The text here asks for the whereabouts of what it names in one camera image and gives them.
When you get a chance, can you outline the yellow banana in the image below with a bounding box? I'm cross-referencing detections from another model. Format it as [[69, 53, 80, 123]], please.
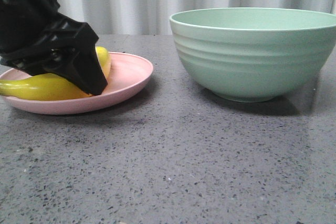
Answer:
[[0, 46, 111, 101]]

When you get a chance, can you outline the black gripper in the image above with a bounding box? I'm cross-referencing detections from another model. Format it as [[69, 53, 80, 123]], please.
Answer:
[[1, 0, 107, 95]]

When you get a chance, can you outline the green ribbed bowl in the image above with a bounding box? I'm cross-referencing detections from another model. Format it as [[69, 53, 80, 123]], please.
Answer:
[[170, 7, 335, 102]]

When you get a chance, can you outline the pink plate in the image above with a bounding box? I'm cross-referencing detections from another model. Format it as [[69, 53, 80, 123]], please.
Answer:
[[2, 52, 153, 115]]

